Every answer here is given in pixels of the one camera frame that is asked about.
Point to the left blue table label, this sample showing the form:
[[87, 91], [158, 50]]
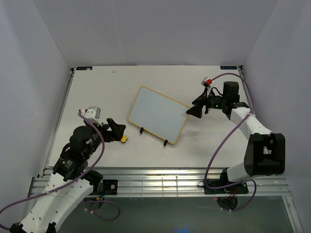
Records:
[[84, 68]]

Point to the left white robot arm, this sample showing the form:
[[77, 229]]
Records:
[[71, 179]]

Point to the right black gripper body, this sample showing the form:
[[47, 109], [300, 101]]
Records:
[[215, 102]]

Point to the yellow whiteboard eraser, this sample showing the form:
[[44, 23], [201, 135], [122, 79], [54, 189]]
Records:
[[124, 139]]

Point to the blue table label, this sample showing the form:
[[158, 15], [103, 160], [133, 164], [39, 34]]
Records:
[[228, 68], [84, 68]]

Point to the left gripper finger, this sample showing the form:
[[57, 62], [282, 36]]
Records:
[[111, 139], [116, 130]]

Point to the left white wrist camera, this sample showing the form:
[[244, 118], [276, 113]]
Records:
[[92, 115]]

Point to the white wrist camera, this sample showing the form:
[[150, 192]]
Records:
[[207, 83], [92, 115]]

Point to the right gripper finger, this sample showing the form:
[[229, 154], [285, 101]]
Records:
[[196, 111], [201, 99]]

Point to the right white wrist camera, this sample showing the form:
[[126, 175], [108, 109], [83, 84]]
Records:
[[207, 83]]

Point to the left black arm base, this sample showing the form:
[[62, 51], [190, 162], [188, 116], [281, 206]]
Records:
[[106, 187]]

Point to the yellow framed whiteboard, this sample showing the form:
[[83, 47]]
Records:
[[158, 114]]

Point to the right blue table label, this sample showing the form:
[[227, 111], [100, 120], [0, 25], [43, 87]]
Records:
[[228, 68]]

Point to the aluminium rail frame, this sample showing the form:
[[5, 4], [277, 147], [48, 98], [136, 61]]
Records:
[[184, 182]]

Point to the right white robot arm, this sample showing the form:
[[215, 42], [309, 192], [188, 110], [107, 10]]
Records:
[[265, 151]]

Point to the black metal whiteboard stand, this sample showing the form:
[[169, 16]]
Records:
[[153, 137]]

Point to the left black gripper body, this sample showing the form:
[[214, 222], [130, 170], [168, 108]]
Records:
[[97, 141]]

